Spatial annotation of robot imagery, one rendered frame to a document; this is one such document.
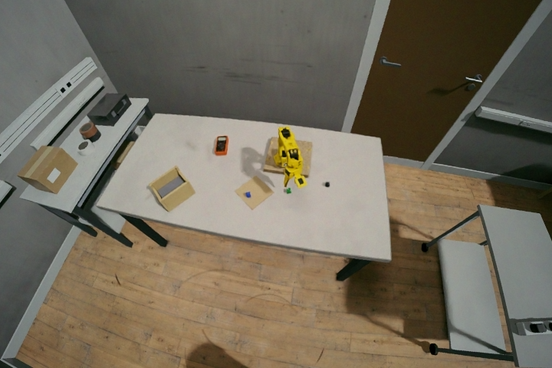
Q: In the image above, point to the orange pocket multimeter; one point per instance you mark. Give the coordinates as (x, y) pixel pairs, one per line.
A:
(221, 146)

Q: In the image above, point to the tan open wooden crate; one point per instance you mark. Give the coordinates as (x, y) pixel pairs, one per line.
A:
(172, 183)

